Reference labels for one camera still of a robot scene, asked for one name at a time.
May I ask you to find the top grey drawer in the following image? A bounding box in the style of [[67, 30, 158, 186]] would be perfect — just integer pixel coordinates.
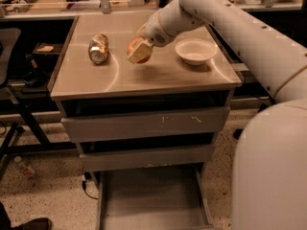
[[61, 106, 229, 143]]

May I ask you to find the black cable on floor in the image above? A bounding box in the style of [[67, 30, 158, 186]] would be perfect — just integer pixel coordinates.
[[81, 172, 99, 201]]

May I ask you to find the grey drawer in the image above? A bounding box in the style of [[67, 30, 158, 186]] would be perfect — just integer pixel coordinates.
[[80, 144, 215, 172], [61, 106, 229, 143]]

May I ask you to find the white bowl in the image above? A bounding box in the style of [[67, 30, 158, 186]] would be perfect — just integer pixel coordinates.
[[175, 38, 217, 66]]

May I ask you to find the open bottom drawer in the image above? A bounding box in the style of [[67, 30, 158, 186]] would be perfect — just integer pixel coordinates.
[[96, 166, 214, 230]]

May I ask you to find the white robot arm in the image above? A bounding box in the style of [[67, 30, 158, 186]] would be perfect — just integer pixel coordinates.
[[128, 0, 307, 230]]

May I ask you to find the red apple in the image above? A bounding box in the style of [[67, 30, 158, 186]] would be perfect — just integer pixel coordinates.
[[127, 36, 153, 65]]

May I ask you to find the grey drawer cabinet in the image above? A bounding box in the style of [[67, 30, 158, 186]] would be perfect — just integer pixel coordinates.
[[47, 10, 244, 230]]

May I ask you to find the dark shoe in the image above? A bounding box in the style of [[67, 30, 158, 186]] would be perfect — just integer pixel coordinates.
[[12, 218, 52, 230]]

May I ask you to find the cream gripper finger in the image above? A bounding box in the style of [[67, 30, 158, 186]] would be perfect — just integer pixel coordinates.
[[135, 29, 146, 39], [127, 37, 154, 65]]

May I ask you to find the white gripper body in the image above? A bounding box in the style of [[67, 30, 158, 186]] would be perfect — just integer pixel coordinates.
[[140, 14, 174, 47]]

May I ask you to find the plastic water bottle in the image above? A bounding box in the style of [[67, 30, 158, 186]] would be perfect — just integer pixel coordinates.
[[14, 156, 35, 178]]

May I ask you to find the crushed soda can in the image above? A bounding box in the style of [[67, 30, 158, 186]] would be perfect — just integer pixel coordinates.
[[88, 34, 108, 64]]

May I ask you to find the middle grey drawer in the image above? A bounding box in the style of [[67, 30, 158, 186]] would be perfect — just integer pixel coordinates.
[[80, 144, 215, 172]]

